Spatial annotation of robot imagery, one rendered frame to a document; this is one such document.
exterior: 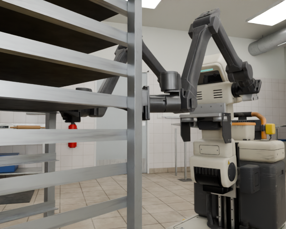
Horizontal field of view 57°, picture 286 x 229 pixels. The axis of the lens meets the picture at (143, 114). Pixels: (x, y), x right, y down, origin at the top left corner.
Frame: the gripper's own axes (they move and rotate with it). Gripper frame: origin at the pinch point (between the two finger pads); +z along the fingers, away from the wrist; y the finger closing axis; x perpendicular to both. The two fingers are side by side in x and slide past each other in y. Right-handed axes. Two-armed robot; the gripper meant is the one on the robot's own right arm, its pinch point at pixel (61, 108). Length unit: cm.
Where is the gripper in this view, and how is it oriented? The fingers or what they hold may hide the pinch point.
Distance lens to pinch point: 102.8
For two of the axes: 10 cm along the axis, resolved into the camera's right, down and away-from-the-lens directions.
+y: 0.2, 10.0, -0.3
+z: -2.1, -0.2, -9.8
